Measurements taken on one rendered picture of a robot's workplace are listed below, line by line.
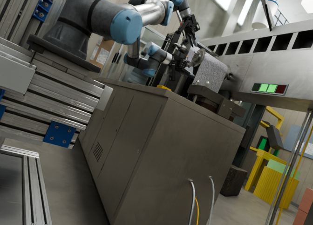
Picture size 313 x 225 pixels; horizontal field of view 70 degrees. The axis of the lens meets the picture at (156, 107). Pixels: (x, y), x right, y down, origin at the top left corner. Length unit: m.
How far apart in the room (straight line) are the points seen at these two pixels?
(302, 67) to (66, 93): 1.26
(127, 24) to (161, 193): 0.96
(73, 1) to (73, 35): 0.11
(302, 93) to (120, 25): 1.06
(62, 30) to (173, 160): 0.89
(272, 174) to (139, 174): 4.56
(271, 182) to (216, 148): 4.17
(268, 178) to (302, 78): 4.29
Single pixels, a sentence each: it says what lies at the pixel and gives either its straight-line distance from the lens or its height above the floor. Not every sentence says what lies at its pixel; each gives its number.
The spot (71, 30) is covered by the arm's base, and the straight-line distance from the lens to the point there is 0.82.
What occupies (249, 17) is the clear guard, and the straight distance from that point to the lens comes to 2.01.
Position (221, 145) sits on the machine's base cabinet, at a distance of 1.51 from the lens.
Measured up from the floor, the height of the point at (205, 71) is 1.17.
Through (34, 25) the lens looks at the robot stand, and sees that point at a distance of 1.05.
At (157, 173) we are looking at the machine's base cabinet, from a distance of 1.32.
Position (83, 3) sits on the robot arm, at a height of 0.99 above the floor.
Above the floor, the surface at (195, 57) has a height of 1.24.
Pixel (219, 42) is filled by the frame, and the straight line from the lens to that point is 2.25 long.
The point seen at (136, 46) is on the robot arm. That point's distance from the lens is 1.38.
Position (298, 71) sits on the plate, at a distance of 1.54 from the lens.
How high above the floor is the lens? 0.75
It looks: 2 degrees up
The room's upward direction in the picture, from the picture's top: 24 degrees clockwise
